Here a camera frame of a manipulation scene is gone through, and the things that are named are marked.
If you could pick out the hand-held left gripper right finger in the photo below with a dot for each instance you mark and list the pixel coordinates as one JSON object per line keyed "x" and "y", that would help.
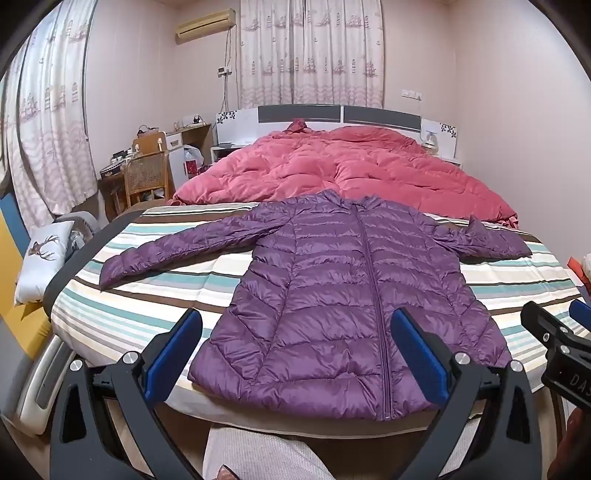
{"x": 422, "y": 350}

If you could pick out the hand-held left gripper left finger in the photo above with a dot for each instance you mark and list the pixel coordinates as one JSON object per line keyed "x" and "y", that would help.
{"x": 173, "y": 350}

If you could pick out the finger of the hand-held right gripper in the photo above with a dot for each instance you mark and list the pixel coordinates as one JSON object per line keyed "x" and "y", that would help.
{"x": 545, "y": 323}
{"x": 581, "y": 310}

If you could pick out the purple down jacket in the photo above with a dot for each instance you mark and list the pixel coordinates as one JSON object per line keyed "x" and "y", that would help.
{"x": 323, "y": 300}

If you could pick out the red cloth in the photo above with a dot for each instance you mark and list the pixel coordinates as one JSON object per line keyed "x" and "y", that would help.
{"x": 579, "y": 270}

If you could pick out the striped bed sheet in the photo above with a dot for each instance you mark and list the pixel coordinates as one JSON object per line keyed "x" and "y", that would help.
{"x": 138, "y": 300}

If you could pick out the white deer print pillow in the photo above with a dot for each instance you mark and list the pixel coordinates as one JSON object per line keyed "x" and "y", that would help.
{"x": 44, "y": 258}

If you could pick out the wooden desk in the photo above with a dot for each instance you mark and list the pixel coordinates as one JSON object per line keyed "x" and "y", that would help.
{"x": 113, "y": 189}

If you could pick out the wicker wooden chair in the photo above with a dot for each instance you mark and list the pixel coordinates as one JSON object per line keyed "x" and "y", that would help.
{"x": 145, "y": 175}

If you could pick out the yellow blue sofa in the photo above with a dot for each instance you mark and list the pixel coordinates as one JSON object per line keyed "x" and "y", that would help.
{"x": 14, "y": 258}

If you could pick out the white bedside table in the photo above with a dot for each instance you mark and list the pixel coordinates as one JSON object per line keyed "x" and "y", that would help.
{"x": 451, "y": 161}
{"x": 224, "y": 152}

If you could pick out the dark patterned box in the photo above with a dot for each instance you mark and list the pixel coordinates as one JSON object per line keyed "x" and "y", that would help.
{"x": 112, "y": 170}

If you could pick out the red quilt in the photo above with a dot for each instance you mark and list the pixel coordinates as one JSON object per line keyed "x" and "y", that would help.
{"x": 369, "y": 166}

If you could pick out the clear plastic bag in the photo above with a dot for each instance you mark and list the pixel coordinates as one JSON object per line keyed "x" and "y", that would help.
{"x": 193, "y": 159}

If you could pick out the brown bag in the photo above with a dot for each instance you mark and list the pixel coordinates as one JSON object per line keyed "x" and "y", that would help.
{"x": 147, "y": 143}

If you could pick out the wooden white cabinet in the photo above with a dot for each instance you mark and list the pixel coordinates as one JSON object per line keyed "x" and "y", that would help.
{"x": 198, "y": 136}

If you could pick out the white grey bed headboard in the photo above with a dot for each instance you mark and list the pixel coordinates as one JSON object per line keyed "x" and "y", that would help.
{"x": 295, "y": 114}

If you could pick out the white patterned side curtain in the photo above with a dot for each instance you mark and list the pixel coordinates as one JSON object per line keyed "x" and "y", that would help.
{"x": 46, "y": 115}

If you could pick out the white patterned window curtain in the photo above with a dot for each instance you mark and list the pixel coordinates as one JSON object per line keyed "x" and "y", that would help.
{"x": 314, "y": 50}

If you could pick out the white wall switch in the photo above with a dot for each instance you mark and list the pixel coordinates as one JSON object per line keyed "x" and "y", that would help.
{"x": 412, "y": 95}

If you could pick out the beige wall air conditioner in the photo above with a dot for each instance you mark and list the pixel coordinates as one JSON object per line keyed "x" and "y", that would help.
{"x": 205, "y": 25}

